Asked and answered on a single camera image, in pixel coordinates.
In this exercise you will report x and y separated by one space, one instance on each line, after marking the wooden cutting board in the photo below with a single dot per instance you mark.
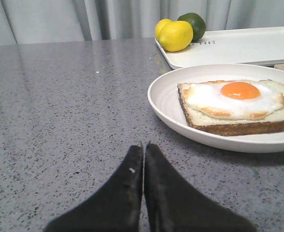
279 66

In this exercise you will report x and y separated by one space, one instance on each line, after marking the bread slice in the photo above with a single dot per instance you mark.
270 124

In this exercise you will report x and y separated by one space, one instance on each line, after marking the front yellow lemon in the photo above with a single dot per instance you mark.
175 36

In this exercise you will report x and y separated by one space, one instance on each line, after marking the rear yellow lemon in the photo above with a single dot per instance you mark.
159 27

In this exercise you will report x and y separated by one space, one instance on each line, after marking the fried egg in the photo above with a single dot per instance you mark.
232 100

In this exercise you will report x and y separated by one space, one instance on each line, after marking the yellow lemon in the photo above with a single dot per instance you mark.
175 36
159 27

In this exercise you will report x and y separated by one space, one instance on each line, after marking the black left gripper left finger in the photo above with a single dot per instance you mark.
115 207

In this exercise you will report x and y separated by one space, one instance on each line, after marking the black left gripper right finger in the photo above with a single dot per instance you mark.
176 206

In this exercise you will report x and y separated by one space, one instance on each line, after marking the grey curtain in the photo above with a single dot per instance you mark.
51 21

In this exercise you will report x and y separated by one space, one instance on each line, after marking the white round plate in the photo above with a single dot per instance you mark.
164 99

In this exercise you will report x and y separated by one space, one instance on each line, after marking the green lime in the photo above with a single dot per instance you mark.
197 22

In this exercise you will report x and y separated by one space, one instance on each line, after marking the white bear tray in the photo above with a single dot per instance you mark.
257 46

